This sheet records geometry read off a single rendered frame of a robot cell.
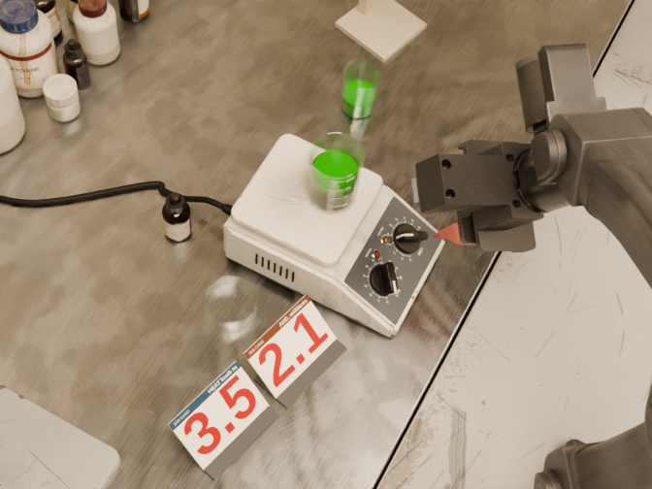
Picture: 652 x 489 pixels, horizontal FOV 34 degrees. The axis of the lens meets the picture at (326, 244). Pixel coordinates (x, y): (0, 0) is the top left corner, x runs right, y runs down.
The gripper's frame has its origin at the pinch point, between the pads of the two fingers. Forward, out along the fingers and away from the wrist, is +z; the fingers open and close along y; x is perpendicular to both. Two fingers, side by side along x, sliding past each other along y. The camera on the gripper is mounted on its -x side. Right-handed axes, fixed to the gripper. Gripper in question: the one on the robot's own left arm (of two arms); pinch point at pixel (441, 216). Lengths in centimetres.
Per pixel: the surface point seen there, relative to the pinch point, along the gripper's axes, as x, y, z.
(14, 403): -36.3, 13.1, 22.8
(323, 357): -8.1, 11.8, 11.7
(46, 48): -29.1, -25.1, 27.6
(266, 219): -13.9, -2.0, 10.0
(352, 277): -6.5, 4.5, 7.1
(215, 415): -20.1, 16.5, 12.7
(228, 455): -19.0, 20.3, 13.1
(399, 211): 0.3, -2.3, 7.2
